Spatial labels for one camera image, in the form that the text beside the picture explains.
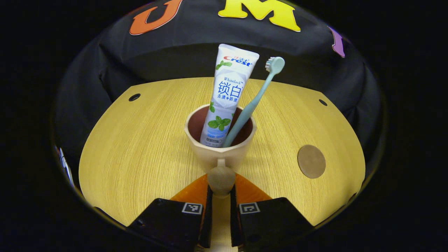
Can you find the wooden desktop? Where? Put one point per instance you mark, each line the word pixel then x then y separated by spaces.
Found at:
pixel 140 157

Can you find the beige cup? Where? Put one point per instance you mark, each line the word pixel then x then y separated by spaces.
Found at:
pixel 213 157

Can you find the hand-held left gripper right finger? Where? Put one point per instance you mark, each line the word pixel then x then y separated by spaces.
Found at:
pixel 233 217

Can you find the round brown coaster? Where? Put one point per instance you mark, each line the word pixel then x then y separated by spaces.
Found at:
pixel 311 161

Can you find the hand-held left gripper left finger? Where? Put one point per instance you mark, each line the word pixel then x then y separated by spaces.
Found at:
pixel 209 217

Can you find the light green toothbrush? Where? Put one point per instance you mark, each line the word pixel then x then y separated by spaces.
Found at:
pixel 252 105

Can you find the black backdrop cloth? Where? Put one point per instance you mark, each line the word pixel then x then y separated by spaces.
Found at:
pixel 175 59

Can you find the white toothpaste tube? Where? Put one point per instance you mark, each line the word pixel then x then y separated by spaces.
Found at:
pixel 229 91

